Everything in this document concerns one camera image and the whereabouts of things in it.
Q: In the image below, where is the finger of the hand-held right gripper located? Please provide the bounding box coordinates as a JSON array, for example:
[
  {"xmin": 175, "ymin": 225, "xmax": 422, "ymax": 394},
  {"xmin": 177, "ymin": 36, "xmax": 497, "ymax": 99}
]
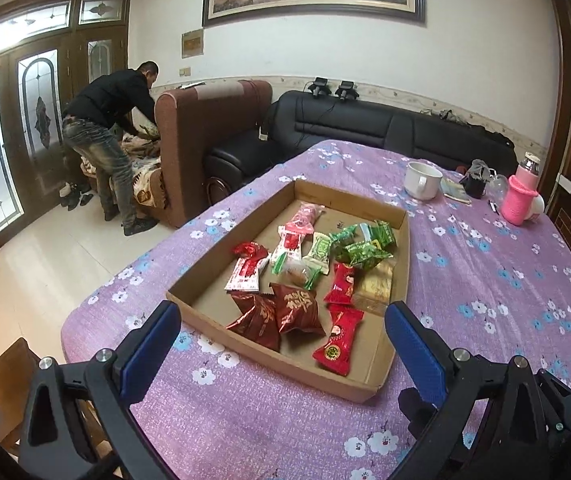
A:
[{"xmin": 535, "ymin": 367, "xmax": 571, "ymax": 466}]

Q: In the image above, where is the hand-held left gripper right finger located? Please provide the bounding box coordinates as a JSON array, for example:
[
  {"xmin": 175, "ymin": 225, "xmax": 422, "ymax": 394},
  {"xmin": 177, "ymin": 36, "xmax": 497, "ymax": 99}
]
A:
[{"xmin": 384, "ymin": 301, "xmax": 540, "ymax": 480}]

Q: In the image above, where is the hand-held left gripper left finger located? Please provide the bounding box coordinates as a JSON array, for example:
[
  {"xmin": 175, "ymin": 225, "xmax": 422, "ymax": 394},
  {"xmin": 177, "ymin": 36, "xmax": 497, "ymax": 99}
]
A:
[{"xmin": 18, "ymin": 300, "xmax": 183, "ymax": 480}]

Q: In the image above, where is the shallow cardboard box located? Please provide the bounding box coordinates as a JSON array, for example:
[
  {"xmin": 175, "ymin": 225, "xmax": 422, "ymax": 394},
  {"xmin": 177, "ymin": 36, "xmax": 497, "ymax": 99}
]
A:
[{"xmin": 166, "ymin": 179, "xmax": 411, "ymax": 404}]

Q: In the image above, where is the yellow biscuit packet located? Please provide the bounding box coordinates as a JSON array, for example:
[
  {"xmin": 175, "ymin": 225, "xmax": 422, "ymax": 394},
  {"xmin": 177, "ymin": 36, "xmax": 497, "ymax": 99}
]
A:
[{"xmin": 353, "ymin": 260, "xmax": 396, "ymax": 317}]

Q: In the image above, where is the red packet with figure print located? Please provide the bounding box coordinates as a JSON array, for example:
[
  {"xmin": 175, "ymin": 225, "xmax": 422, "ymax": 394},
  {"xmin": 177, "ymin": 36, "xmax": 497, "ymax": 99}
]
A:
[{"xmin": 312, "ymin": 305, "xmax": 366, "ymax": 377}]

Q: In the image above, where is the small red snack packet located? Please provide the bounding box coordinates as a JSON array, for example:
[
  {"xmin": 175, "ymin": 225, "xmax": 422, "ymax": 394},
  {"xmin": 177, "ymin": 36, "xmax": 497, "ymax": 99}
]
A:
[{"xmin": 323, "ymin": 261, "xmax": 357, "ymax": 307}]

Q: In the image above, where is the green packet with yellow label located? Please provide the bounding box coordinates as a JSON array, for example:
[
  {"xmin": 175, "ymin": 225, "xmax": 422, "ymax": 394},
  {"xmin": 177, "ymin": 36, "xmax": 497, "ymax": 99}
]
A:
[{"xmin": 343, "ymin": 242, "xmax": 394, "ymax": 271}]

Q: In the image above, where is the dark red snack packet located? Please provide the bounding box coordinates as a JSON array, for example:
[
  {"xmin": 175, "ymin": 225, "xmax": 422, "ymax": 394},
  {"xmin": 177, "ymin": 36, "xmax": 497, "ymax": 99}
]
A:
[
  {"xmin": 270, "ymin": 282, "xmax": 327, "ymax": 337},
  {"xmin": 226, "ymin": 292, "xmax": 282, "ymax": 353}
]

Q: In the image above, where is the red and white snack packet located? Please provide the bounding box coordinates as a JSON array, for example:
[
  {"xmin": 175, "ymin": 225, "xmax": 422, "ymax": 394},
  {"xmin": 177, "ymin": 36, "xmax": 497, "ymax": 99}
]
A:
[
  {"xmin": 224, "ymin": 241, "xmax": 271, "ymax": 293},
  {"xmin": 270, "ymin": 225, "xmax": 313, "ymax": 276}
]

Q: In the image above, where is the small green silver packet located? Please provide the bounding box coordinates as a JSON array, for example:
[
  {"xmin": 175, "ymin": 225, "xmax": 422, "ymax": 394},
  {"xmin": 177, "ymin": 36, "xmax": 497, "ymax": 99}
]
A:
[{"xmin": 328, "ymin": 225, "xmax": 361, "ymax": 253}]

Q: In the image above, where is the green and white snack packet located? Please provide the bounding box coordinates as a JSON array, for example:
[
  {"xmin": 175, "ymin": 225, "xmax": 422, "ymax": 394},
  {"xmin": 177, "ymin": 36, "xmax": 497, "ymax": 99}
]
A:
[{"xmin": 301, "ymin": 232, "xmax": 337, "ymax": 276}]

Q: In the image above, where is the clear green-edged cake packet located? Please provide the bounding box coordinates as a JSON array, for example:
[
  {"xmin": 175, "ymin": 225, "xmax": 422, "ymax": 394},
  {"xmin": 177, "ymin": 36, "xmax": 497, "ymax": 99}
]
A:
[{"xmin": 268, "ymin": 255, "xmax": 322, "ymax": 291}]

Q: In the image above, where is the pink snack packet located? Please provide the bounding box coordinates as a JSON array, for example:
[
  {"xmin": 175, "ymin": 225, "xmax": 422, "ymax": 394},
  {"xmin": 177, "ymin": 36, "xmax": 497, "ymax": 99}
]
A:
[{"xmin": 285, "ymin": 201, "xmax": 326, "ymax": 234}]

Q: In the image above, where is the purple floral tablecloth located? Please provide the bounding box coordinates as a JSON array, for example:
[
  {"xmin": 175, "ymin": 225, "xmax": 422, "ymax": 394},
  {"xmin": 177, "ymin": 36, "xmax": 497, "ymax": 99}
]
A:
[{"xmin": 60, "ymin": 139, "xmax": 571, "ymax": 480}]

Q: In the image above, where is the wooden chair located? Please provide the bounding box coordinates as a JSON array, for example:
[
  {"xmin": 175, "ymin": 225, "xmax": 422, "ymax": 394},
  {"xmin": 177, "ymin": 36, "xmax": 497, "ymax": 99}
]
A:
[{"xmin": 0, "ymin": 337, "xmax": 66, "ymax": 461}]

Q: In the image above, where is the patterned blanket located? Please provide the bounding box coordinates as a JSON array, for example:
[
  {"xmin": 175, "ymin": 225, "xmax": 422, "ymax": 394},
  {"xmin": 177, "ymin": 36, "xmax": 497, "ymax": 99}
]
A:
[{"xmin": 82, "ymin": 125, "xmax": 164, "ymax": 213}]

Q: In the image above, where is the folded cloth on table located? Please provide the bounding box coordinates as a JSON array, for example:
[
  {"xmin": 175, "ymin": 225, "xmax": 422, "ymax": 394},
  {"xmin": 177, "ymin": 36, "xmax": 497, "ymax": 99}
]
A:
[{"xmin": 439, "ymin": 177, "xmax": 472, "ymax": 205}]

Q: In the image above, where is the white cup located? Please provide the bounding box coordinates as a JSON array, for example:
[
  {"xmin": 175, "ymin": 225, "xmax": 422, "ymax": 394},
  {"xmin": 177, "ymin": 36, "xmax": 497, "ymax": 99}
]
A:
[{"xmin": 404, "ymin": 161, "xmax": 445, "ymax": 202}]

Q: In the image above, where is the black cup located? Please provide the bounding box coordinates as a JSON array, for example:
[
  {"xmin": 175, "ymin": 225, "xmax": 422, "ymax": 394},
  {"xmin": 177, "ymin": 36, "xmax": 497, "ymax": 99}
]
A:
[{"xmin": 459, "ymin": 159, "xmax": 490, "ymax": 200}]

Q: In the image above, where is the clear glass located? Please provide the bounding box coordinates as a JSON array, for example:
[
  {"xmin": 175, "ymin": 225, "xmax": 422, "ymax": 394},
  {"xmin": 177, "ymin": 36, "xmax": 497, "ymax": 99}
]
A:
[{"xmin": 488, "ymin": 174, "xmax": 510, "ymax": 203}]

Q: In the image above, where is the pink knitted bottle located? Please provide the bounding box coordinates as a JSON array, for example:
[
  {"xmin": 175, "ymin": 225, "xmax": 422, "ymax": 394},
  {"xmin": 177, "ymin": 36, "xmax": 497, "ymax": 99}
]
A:
[{"xmin": 501, "ymin": 151, "xmax": 541, "ymax": 227}]

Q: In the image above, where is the white bag behind cup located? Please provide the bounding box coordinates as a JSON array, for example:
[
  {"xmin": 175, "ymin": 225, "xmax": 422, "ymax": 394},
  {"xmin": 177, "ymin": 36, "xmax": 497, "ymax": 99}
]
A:
[{"xmin": 525, "ymin": 195, "xmax": 546, "ymax": 222}]

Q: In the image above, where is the brown armchair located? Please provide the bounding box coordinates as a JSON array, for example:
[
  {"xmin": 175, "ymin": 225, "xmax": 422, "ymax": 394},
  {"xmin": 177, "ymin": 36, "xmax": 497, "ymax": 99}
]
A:
[{"xmin": 156, "ymin": 80, "xmax": 274, "ymax": 228}]

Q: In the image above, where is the black leather sofa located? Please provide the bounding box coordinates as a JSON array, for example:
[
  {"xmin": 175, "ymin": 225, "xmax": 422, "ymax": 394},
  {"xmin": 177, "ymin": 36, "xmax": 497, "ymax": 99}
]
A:
[{"xmin": 203, "ymin": 91, "xmax": 516, "ymax": 196}]

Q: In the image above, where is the small wall plaque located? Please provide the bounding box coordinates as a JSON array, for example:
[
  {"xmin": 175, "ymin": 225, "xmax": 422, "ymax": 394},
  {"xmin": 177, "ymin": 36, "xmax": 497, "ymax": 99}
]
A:
[{"xmin": 182, "ymin": 30, "xmax": 204, "ymax": 59}]

